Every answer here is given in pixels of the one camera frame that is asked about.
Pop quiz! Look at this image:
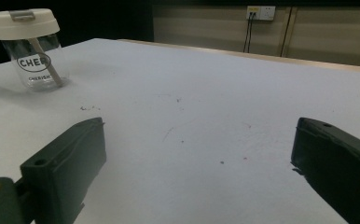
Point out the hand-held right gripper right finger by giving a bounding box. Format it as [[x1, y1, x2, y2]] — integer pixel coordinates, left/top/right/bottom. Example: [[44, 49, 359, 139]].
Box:
[[290, 117, 360, 224]]

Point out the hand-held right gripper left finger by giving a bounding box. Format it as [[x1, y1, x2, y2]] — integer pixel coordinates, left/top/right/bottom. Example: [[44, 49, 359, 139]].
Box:
[[20, 117, 107, 224]]

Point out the clear cup with white lid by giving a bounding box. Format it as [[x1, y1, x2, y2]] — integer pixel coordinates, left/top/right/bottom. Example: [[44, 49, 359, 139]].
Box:
[[0, 7, 69, 92]]

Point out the white straw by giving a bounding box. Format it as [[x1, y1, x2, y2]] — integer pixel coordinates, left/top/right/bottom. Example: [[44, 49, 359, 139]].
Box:
[[28, 37, 64, 88]]

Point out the white table sheet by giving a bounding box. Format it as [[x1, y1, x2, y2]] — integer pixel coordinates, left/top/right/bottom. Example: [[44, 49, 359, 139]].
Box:
[[0, 37, 360, 224]]

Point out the tan vertical trim strip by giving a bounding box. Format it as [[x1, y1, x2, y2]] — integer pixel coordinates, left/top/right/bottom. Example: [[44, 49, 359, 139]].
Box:
[[280, 7, 298, 59]]

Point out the black cable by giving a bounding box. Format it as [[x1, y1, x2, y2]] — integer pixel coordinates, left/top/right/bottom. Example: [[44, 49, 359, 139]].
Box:
[[242, 12, 253, 53], [246, 12, 256, 54]]

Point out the white wall socket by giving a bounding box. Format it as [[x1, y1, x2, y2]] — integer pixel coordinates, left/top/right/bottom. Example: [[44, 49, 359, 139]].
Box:
[[245, 5, 276, 21]]

